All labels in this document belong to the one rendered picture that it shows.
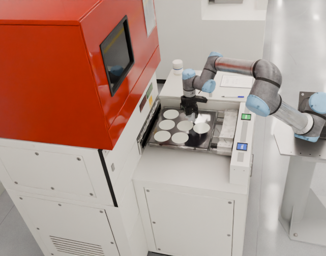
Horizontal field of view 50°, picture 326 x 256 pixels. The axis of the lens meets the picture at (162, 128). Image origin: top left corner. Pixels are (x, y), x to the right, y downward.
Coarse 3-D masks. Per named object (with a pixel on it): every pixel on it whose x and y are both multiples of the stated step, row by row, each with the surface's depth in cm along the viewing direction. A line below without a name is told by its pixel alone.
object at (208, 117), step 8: (200, 112) 220; (208, 112) 220; (160, 120) 218; (176, 120) 216; (200, 120) 214; (208, 120) 213; (176, 128) 211; (192, 128) 209; (152, 136) 207; (192, 136) 203; (200, 136) 203; (208, 136) 202; (176, 144) 199; (184, 144) 198; (192, 144) 198; (200, 144) 197; (208, 144) 197
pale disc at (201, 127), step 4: (196, 124) 211; (200, 124) 211; (204, 124) 210; (208, 124) 210; (196, 128) 209; (200, 128) 208; (204, 128) 208; (208, 128) 207; (196, 132) 206; (200, 132) 205; (204, 132) 205
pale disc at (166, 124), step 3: (165, 120) 217; (168, 120) 217; (171, 120) 217; (159, 123) 216; (162, 123) 215; (165, 123) 215; (168, 123) 215; (171, 123) 214; (174, 123) 214; (159, 126) 213; (162, 126) 213; (165, 126) 213; (168, 126) 212; (171, 126) 212; (162, 129) 211; (165, 129) 211; (168, 129) 210
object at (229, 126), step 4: (224, 116) 218; (228, 116) 217; (232, 116) 217; (236, 116) 216; (224, 120) 215; (228, 120) 214; (232, 120) 214; (236, 120) 214; (224, 124) 212; (228, 124) 211; (232, 124) 211; (224, 128) 209; (228, 128) 209; (232, 128) 208; (224, 132) 206; (228, 132) 206; (232, 132) 205; (232, 144) 197; (220, 152) 195; (224, 152) 194; (228, 152) 193
